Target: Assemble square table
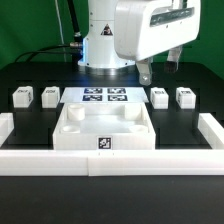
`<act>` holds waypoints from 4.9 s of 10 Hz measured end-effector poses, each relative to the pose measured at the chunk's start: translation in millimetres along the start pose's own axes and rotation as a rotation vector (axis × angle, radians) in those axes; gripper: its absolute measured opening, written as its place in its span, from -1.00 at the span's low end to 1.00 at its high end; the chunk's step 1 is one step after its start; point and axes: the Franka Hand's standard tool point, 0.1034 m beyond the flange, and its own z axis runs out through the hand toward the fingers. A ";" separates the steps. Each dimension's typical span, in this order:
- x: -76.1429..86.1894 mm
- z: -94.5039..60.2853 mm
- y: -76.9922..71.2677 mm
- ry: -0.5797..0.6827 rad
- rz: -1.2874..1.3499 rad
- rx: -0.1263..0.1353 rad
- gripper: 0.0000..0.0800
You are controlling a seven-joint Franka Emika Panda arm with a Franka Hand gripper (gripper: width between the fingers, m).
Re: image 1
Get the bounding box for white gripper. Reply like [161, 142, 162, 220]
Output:
[114, 0, 201, 85]

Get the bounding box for white square table top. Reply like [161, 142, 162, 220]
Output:
[53, 102, 156, 150]

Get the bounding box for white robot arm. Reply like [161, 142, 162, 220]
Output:
[78, 0, 201, 86]

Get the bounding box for white sheet with markers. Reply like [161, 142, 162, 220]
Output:
[60, 87, 148, 103]

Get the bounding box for white U-shaped fence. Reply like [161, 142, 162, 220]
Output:
[0, 113, 224, 176]

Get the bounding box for black cables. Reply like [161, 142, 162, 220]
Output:
[13, 0, 84, 64]

